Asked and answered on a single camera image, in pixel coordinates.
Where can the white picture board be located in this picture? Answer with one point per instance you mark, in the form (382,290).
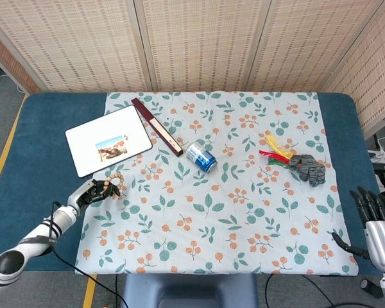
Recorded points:
(108,140)

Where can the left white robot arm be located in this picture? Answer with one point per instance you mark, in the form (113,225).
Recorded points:
(29,244)

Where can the floral patterned tablecloth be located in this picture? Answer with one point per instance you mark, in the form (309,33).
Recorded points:
(211,186)

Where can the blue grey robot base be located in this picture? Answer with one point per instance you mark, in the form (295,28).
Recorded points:
(189,290)

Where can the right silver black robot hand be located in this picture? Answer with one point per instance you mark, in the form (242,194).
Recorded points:
(377,231)

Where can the grey striped knit glove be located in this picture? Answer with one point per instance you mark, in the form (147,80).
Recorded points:
(308,169)

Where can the colourful feather shuttlecock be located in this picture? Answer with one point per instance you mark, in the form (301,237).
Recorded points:
(277,152)

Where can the woven bamboo folding screen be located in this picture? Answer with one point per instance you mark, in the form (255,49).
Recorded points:
(192,45)

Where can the dark red folded fan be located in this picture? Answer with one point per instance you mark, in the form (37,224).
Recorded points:
(156,127)

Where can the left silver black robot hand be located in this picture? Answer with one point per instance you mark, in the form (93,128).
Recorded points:
(91,192)

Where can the blue soda can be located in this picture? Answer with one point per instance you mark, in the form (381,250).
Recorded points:
(201,157)

